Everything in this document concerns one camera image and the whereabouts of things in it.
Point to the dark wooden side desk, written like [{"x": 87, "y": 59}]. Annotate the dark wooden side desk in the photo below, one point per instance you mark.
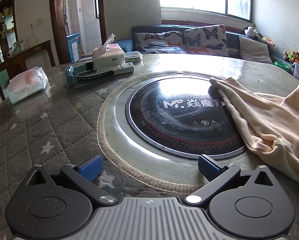
[{"x": 27, "y": 55}]

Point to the clear plastic box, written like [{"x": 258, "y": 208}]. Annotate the clear plastic box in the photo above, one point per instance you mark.
[{"x": 133, "y": 55}]

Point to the small colourful plush toys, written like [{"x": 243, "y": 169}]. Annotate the small colourful plush toys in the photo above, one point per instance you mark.
[{"x": 292, "y": 56}]

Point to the blue sofa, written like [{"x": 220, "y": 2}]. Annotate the blue sofa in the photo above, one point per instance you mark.
[{"x": 233, "y": 40}]

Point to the black white plush toy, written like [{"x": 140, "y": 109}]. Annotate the black white plush toy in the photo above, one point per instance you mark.
[{"x": 250, "y": 31}]

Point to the butterfly print cushion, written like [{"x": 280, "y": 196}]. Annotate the butterfly print cushion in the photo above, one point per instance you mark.
[
  {"x": 159, "y": 42},
  {"x": 204, "y": 40}
]

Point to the blue and black gadget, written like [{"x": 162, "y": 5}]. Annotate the blue and black gadget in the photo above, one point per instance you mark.
[{"x": 89, "y": 78}]

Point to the cream cloth garment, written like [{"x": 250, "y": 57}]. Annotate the cream cloth garment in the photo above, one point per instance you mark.
[{"x": 264, "y": 120}]

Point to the round black induction cooktop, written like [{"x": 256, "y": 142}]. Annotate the round black induction cooktop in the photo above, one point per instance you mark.
[{"x": 169, "y": 120}]

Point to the blue and white carton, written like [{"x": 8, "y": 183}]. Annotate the blue and white carton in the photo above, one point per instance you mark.
[{"x": 73, "y": 46}]

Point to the dark wooden door frame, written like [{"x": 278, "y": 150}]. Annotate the dark wooden door frame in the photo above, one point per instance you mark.
[{"x": 57, "y": 17}]

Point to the blue footstool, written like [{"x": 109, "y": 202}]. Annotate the blue footstool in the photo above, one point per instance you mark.
[{"x": 124, "y": 45}]

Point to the pink white tissue pack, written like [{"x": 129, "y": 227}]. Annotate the pink white tissue pack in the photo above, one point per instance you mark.
[{"x": 27, "y": 85}]

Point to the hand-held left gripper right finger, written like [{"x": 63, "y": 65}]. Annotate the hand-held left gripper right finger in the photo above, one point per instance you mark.
[{"x": 209, "y": 168}]

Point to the grey cushion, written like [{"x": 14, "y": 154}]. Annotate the grey cushion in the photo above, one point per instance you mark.
[{"x": 254, "y": 50}]

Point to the green bowl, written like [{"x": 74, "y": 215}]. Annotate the green bowl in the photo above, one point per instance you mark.
[{"x": 282, "y": 65}]

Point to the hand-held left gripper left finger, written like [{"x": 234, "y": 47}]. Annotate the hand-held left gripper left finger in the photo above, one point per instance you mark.
[{"x": 90, "y": 168}]

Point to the dark wooden display cabinet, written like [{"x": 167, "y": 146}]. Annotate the dark wooden display cabinet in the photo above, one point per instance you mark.
[{"x": 5, "y": 30}]

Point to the white remote control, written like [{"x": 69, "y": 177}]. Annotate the white remote control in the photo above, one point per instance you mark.
[{"x": 124, "y": 68}]

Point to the white tissue box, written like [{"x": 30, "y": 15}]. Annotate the white tissue box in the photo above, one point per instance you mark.
[{"x": 107, "y": 56}]

